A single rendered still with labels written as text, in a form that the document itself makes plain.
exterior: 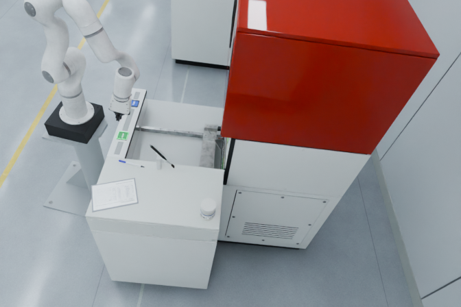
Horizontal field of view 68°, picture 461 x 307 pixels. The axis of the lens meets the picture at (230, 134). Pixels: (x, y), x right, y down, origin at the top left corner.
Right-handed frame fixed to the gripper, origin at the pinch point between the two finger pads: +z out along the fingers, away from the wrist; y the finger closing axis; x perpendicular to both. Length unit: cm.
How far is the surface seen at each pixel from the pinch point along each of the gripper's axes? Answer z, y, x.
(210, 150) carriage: 13, -53, -3
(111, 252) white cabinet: 54, -14, 50
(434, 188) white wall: 6, -213, -13
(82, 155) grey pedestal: 57, 20, -9
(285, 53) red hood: -76, -58, 15
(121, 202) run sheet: 12.2, -13.0, 41.3
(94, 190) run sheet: 15.1, 0.7, 36.6
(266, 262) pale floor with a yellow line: 88, -121, 25
